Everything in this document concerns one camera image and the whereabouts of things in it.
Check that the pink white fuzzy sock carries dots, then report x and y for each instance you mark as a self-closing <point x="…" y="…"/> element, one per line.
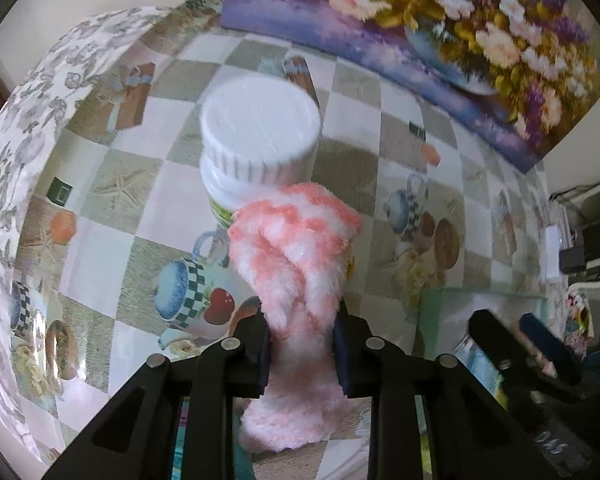
<point x="290" y="270"/>

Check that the grey leaf print cloth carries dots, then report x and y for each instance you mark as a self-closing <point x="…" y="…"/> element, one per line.
<point x="10" y="185"/>

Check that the colourful toy clutter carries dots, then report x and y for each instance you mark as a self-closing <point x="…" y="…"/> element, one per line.
<point x="580" y="317"/>

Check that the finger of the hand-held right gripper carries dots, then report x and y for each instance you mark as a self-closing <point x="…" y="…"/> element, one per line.
<point x="500" y="340"/>
<point x="547" y="342"/>

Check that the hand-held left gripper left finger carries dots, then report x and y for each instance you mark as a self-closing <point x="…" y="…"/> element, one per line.
<point x="265" y="355"/>

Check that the teal heart toy case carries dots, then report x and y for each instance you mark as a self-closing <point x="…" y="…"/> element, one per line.
<point x="240" y="460"/>

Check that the floral painting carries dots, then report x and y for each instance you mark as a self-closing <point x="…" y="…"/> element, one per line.
<point x="430" y="20"/>

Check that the white power strip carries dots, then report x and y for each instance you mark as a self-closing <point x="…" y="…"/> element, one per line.
<point x="553" y="252"/>

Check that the white capped green label bottle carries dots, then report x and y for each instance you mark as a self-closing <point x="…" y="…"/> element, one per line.
<point x="260" y="115"/>

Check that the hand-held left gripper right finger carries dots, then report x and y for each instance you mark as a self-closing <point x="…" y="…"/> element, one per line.
<point x="340" y="360"/>

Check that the black power adapter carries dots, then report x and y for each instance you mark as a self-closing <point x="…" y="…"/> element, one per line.
<point x="573" y="260"/>

